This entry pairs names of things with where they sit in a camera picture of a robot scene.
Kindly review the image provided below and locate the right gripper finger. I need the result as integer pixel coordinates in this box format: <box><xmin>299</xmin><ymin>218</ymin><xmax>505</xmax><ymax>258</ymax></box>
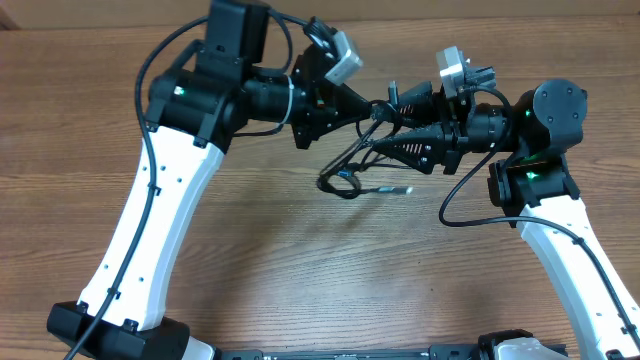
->
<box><xmin>372</xmin><ymin>125</ymin><xmax>450</xmax><ymax>174</ymax></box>
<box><xmin>388</xmin><ymin>81</ymin><xmax>440</xmax><ymax>128</ymax></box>

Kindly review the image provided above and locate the black usb cable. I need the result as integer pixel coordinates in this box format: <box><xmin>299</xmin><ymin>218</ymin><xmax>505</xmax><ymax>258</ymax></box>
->
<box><xmin>315</xmin><ymin>80</ymin><xmax>415</xmax><ymax>201</ymax></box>

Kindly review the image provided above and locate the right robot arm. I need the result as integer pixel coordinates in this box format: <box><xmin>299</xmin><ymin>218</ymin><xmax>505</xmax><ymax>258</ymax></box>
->
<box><xmin>373</xmin><ymin>75</ymin><xmax>639</xmax><ymax>359</ymax></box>

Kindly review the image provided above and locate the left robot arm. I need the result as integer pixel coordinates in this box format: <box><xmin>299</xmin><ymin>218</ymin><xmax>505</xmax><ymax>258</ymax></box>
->
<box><xmin>47</xmin><ymin>1</ymin><xmax>371</xmax><ymax>360</ymax></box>

